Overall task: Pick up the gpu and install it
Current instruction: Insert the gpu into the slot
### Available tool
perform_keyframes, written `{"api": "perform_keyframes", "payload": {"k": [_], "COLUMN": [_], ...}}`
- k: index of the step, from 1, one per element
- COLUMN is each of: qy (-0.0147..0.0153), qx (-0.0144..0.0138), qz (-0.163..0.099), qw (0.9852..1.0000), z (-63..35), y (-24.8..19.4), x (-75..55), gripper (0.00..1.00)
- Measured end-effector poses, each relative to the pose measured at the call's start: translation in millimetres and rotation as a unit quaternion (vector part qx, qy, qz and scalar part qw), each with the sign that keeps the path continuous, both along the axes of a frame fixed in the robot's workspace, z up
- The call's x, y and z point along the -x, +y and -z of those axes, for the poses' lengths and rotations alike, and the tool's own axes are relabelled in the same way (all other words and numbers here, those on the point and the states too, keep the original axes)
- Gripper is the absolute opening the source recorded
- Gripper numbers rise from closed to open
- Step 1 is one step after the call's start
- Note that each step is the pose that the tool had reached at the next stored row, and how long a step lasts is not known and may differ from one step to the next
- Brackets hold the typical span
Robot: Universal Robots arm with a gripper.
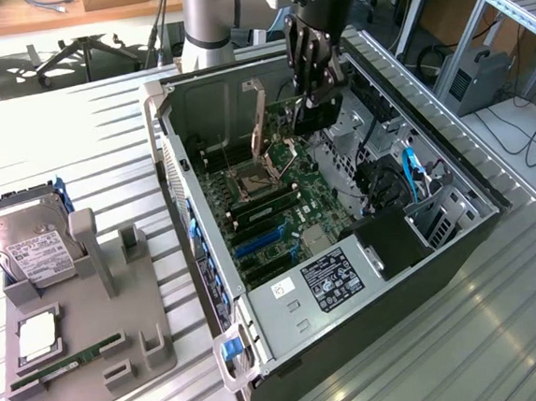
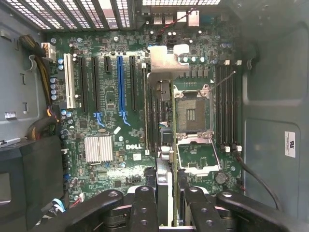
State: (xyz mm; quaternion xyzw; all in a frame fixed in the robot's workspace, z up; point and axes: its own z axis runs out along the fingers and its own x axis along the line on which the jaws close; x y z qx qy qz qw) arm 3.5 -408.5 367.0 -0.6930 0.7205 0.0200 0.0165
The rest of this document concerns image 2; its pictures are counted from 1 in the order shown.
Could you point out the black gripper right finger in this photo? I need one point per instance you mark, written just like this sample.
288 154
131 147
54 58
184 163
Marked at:
200 212

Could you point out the metal socket cover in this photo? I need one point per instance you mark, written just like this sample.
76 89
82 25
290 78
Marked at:
198 154

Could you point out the green motherboard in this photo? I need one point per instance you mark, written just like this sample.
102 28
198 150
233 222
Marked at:
106 96

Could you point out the white expansion slot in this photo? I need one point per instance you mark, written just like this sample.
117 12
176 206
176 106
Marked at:
69 82

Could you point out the black RAM slot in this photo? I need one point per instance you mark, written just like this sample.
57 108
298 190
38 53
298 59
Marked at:
230 106
237 106
218 106
224 106

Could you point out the short black expansion slot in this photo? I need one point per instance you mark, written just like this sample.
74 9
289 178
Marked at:
108 64

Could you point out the open black PC case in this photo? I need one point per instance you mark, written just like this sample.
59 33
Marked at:
270 96

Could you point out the round coin battery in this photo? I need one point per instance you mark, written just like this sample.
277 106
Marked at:
220 177

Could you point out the CPU socket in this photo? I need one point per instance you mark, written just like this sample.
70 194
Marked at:
193 113

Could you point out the silver finned heatsink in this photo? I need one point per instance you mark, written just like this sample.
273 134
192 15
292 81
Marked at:
99 149

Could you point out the long black expansion slot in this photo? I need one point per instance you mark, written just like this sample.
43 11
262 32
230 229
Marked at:
133 84
83 84

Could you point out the thin metal locking lever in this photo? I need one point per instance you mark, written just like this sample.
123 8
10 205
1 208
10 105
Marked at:
223 80

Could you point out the black plastic air shroud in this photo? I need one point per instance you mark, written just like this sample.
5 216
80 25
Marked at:
36 174

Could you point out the blue expansion slot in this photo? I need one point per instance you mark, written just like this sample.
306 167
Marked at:
120 84

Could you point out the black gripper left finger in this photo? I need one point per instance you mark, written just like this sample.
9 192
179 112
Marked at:
143 210

